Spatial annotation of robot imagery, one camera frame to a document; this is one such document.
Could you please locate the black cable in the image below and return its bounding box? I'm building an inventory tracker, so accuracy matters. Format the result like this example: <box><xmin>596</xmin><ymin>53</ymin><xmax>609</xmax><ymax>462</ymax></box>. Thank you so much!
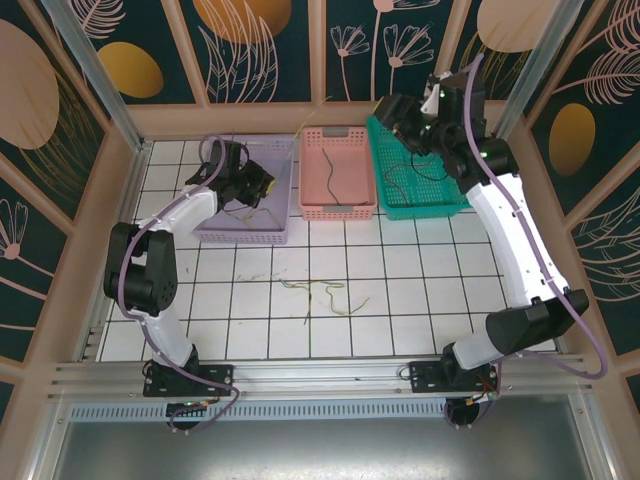
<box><xmin>320</xmin><ymin>147</ymin><xmax>344</xmax><ymax>207</ymax></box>

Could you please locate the lilac perforated plastic basket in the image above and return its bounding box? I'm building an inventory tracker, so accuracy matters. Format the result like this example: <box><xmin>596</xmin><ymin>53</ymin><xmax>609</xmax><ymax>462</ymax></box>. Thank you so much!
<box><xmin>192</xmin><ymin>133</ymin><xmax>297</xmax><ymax>246</ymax></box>

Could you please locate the teal mesh plastic basket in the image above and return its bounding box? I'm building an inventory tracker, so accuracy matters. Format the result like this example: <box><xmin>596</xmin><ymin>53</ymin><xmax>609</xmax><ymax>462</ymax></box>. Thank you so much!
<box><xmin>366</xmin><ymin>112</ymin><xmax>474</xmax><ymax>221</ymax></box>

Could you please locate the pink perforated plastic basket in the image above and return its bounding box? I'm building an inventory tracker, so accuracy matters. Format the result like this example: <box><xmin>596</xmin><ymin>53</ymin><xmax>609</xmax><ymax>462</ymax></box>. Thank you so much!
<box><xmin>298</xmin><ymin>125</ymin><xmax>379</xmax><ymax>224</ymax></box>

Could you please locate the brushed metal sheet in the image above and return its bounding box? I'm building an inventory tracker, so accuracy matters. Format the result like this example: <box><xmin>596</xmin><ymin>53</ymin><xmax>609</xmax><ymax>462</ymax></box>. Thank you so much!
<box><xmin>29</xmin><ymin>422</ymin><xmax>619</xmax><ymax>480</ymax></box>

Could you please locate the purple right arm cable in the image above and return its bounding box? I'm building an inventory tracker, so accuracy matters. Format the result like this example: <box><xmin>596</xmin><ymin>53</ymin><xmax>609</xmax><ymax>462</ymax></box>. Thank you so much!
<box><xmin>444</xmin><ymin>52</ymin><xmax>610</xmax><ymax>432</ymax></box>

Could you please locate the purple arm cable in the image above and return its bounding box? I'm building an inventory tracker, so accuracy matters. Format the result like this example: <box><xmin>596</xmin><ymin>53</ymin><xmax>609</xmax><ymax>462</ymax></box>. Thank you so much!
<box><xmin>444</xmin><ymin>52</ymin><xmax>610</xmax><ymax>432</ymax></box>
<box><xmin>119</xmin><ymin>134</ymin><xmax>241</xmax><ymax>436</ymax></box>

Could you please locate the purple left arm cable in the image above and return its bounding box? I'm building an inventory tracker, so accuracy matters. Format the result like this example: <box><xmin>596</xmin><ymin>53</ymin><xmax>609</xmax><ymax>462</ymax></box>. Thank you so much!
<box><xmin>119</xmin><ymin>134</ymin><xmax>241</xmax><ymax>436</ymax></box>

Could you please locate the aluminium frame post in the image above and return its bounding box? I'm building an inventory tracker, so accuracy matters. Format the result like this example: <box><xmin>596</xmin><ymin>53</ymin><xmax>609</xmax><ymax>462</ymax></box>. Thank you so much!
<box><xmin>42</xmin><ymin>0</ymin><xmax>154</xmax><ymax>154</ymax></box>
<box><xmin>491</xmin><ymin>0</ymin><xmax>589</xmax><ymax>149</ymax></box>

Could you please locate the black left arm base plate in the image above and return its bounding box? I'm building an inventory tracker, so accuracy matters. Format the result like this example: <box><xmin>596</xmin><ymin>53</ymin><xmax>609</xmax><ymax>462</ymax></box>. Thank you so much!
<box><xmin>143</xmin><ymin>363</ymin><xmax>236</xmax><ymax>399</ymax></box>

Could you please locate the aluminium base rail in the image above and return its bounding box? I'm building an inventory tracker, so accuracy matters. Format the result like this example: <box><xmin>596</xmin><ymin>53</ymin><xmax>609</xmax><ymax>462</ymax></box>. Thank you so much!
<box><xmin>47</xmin><ymin>352</ymin><xmax>596</xmax><ymax>401</ymax></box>

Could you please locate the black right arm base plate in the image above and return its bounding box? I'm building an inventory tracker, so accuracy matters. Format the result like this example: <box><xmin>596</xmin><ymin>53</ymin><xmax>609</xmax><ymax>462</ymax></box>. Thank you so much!
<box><xmin>408</xmin><ymin>359</ymin><xmax>501</xmax><ymax>396</ymax></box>

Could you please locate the grey slotted cable duct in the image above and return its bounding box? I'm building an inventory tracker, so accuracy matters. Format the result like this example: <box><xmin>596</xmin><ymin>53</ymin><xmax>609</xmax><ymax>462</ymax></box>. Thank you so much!
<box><xmin>67</xmin><ymin>402</ymin><xmax>454</xmax><ymax>425</ymax></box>

